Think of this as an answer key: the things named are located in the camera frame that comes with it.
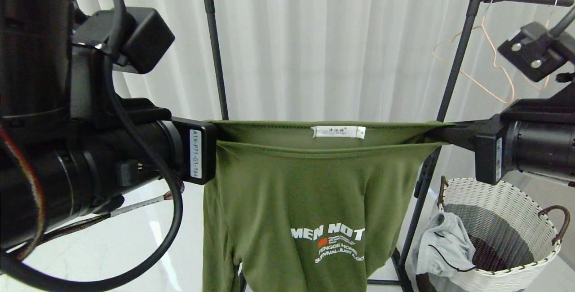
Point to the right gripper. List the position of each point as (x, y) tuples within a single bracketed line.
[(539, 148)]

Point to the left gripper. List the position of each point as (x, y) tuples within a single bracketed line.
[(209, 148)]

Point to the green printed shirt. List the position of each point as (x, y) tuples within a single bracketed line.
[(278, 184)]

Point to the pink clothes hanger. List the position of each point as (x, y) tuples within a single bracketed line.
[(513, 96), (547, 23)]

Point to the white laundry basket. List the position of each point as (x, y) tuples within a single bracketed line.
[(494, 195)]

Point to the pale grey shorts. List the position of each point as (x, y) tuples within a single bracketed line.
[(442, 238)]

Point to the white curtain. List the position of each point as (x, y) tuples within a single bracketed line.
[(337, 58)]

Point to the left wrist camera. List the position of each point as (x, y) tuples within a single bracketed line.
[(143, 36)]

